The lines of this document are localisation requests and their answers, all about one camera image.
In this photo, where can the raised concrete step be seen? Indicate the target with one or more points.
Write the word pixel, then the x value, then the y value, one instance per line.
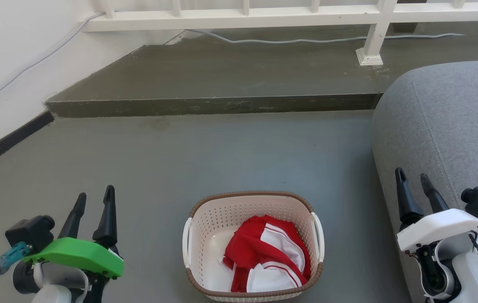
pixel 222 75

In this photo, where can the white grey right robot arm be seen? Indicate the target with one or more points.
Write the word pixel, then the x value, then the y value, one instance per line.
pixel 470 277

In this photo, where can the grey fabric sofa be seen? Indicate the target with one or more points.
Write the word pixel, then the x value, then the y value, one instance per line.
pixel 453 126

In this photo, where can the white railing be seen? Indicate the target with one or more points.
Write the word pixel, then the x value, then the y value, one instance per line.
pixel 264 19

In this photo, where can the red and white garment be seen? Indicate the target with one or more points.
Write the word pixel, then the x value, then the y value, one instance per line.
pixel 249 248

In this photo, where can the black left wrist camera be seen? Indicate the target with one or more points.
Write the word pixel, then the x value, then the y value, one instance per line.
pixel 30 233

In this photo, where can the beige perforated laundry basket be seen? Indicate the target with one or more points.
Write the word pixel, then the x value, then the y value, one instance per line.
pixel 209 248

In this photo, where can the black baseboard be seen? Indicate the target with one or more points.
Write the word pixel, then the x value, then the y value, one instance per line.
pixel 7 141

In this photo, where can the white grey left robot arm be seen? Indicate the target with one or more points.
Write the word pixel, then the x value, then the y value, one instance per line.
pixel 55 290

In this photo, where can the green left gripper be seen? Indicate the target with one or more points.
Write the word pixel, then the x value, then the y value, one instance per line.
pixel 78 254

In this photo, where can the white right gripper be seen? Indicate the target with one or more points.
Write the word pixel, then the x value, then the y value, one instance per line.
pixel 441 227

